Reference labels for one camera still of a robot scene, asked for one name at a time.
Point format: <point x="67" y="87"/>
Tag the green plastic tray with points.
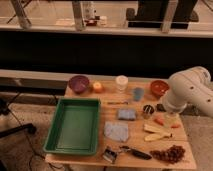
<point x="74" y="128"/>

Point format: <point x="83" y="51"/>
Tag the small dark object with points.
<point x="160" y="108"/>

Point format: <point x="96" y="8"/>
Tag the blue cloth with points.
<point x="116" y="131"/>

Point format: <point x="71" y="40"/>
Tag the yellow banana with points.
<point x="155" y="133"/>

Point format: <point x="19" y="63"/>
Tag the orange carrot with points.
<point x="161" y="122"/>

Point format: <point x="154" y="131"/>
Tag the metal tea strainer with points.
<point x="148" y="110"/>

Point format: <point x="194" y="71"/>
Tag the wooden table board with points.
<point x="136" y="128"/>

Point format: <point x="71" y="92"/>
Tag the orange fruit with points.
<point x="97" y="87"/>

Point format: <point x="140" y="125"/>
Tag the orange bowl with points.
<point x="158" y="88"/>

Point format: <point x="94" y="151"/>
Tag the blue cup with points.
<point x="138" y="93"/>

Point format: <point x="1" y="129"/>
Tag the white cup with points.
<point x="121" y="83"/>

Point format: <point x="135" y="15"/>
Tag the black chair base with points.
<point x="4" y="110"/>

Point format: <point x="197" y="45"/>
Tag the metal binder clip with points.
<point x="109" y="155"/>

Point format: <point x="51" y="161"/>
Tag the thin pen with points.
<point x="117" y="103"/>

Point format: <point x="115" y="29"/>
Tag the bunch of brown grapes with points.
<point x="172" y="155"/>

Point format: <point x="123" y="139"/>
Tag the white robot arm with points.
<point x="189" y="86"/>

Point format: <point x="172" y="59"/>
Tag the purple bowl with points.
<point x="78" y="84"/>

